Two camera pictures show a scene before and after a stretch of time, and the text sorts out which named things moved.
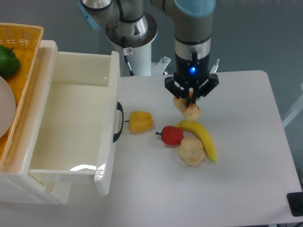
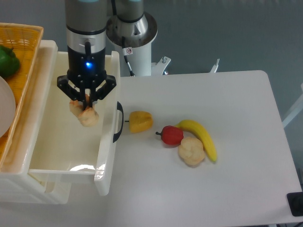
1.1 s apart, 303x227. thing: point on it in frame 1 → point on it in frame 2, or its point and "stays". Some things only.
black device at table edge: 295,201 stays
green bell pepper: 10,64 stays
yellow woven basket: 25,39 stays
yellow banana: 196,128 stays
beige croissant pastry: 192,112 → 88,117
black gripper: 191,73 → 86,80
